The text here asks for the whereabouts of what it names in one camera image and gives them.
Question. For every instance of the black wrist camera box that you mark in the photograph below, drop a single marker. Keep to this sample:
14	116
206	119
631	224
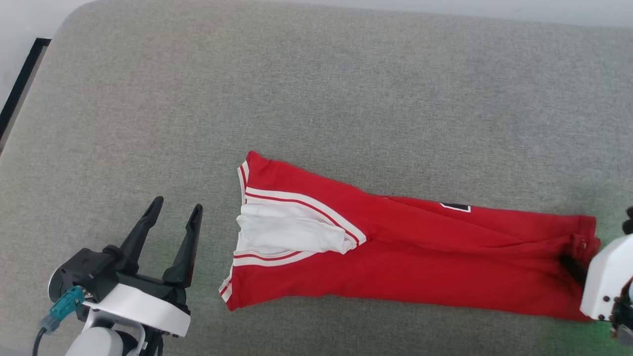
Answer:
629	222
84	272

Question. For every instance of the black skirting strip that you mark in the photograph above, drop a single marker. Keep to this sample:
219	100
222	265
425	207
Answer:
25	74

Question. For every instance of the red and white shirt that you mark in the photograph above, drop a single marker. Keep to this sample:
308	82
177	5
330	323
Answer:
420	257

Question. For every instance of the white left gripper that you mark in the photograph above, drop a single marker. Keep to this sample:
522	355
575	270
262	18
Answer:
148	311

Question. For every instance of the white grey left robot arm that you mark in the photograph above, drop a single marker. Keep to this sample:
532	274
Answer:
94	343

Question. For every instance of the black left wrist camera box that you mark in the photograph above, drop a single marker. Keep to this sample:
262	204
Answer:
84	272

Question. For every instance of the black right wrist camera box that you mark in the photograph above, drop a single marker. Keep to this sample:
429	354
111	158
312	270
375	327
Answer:
629	222

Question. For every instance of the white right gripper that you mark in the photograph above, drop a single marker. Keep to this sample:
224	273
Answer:
606	277

